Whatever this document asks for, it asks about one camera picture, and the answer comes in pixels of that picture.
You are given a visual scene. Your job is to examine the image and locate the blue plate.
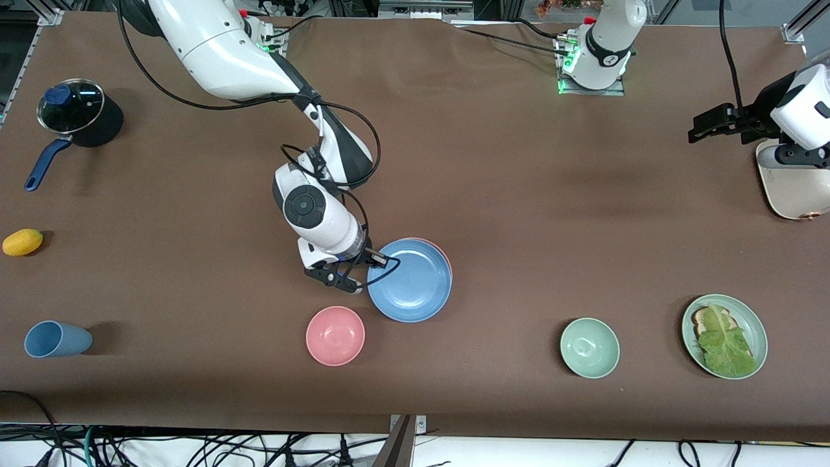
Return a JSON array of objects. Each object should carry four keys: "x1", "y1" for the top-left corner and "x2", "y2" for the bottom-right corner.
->
[{"x1": 367, "y1": 239, "x2": 453, "y2": 323}]

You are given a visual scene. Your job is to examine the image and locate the pink plate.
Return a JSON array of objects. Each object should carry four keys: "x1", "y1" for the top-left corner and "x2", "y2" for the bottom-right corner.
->
[{"x1": 415, "y1": 237, "x2": 453, "y2": 280}]

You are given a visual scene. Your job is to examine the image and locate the beige toaster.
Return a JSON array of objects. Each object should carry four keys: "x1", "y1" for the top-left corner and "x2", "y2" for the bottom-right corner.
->
[{"x1": 756, "y1": 139, "x2": 830, "y2": 221}]

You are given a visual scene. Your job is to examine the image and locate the small pink bowl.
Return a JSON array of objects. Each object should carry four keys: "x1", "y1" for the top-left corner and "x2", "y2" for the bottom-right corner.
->
[{"x1": 305, "y1": 305, "x2": 366, "y2": 367}]

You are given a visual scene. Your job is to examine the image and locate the aluminium profile bar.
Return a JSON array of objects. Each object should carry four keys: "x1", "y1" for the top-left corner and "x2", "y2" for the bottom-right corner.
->
[{"x1": 781, "y1": 0, "x2": 830, "y2": 45}]

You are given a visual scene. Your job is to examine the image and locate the brown table cloth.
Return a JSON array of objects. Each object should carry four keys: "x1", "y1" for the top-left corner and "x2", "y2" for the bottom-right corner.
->
[{"x1": 0, "y1": 12, "x2": 830, "y2": 442}]

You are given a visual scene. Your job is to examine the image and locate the toasted bread slice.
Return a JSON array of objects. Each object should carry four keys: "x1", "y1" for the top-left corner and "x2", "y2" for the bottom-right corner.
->
[{"x1": 691, "y1": 306, "x2": 733, "y2": 338}]

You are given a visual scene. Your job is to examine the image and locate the orange artificial flowers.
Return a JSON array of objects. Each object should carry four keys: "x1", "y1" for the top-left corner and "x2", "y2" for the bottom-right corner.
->
[{"x1": 535, "y1": 0, "x2": 604, "y2": 17}]

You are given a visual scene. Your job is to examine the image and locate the green plate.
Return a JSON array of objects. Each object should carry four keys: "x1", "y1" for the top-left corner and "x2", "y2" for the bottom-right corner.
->
[{"x1": 681, "y1": 294, "x2": 768, "y2": 380}]

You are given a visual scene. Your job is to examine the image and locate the green lettuce leaf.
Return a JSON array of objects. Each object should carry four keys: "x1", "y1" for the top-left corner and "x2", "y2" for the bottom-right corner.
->
[{"x1": 697, "y1": 303, "x2": 756, "y2": 378}]

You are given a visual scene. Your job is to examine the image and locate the small green bowl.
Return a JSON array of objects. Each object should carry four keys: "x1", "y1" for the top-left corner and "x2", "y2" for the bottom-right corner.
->
[{"x1": 560, "y1": 317, "x2": 621, "y2": 379}]

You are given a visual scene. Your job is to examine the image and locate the blue plastic cup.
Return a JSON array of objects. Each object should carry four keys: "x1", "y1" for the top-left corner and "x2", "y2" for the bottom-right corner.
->
[{"x1": 24, "y1": 320, "x2": 93, "y2": 359}]

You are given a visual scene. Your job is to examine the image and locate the glass lid blue knob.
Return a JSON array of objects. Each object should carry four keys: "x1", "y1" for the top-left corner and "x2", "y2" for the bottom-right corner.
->
[{"x1": 37, "y1": 79, "x2": 104, "y2": 134}]

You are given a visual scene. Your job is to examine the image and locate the yellow lemon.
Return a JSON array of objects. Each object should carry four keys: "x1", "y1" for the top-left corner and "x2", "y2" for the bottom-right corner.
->
[{"x1": 2, "y1": 228, "x2": 44, "y2": 257}]

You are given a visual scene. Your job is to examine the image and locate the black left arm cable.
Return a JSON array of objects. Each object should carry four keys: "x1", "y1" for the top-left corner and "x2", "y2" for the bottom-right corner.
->
[{"x1": 718, "y1": 0, "x2": 753, "y2": 130}]

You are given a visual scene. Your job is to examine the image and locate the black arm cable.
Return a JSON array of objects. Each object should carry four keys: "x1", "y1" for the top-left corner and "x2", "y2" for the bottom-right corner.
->
[
  {"x1": 718, "y1": 0, "x2": 753, "y2": 130},
  {"x1": 119, "y1": 0, "x2": 401, "y2": 294}
]

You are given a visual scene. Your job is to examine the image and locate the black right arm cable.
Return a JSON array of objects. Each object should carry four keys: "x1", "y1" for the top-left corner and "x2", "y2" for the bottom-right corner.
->
[{"x1": 119, "y1": 0, "x2": 401, "y2": 294}]

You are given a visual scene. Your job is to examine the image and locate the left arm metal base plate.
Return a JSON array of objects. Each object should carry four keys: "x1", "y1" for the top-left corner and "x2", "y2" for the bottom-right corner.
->
[{"x1": 558, "y1": 36, "x2": 625, "y2": 97}]

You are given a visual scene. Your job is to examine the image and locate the metal table bracket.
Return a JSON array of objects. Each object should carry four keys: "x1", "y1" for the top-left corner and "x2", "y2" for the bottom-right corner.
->
[{"x1": 373, "y1": 414, "x2": 427, "y2": 467}]

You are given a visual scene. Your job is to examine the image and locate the black base cable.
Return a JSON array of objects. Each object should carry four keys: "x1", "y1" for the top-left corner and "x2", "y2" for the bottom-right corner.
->
[
  {"x1": 517, "y1": 18, "x2": 566, "y2": 43},
  {"x1": 454, "y1": 26, "x2": 566, "y2": 58},
  {"x1": 263, "y1": 13, "x2": 318, "y2": 41}
]

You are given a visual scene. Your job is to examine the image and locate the grey metal frame device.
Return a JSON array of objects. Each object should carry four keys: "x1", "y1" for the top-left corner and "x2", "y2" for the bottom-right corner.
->
[{"x1": 378, "y1": 0, "x2": 474, "y2": 21}]

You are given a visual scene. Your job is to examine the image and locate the black pot blue handle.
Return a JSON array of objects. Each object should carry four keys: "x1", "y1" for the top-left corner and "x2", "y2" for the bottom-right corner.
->
[{"x1": 25, "y1": 79, "x2": 124, "y2": 192}]

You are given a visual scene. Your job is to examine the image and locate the thick black floor cable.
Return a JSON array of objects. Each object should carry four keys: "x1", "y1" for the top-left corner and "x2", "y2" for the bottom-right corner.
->
[{"x1": 0, "y1": 389, "x2": 64, "y2": 467}]

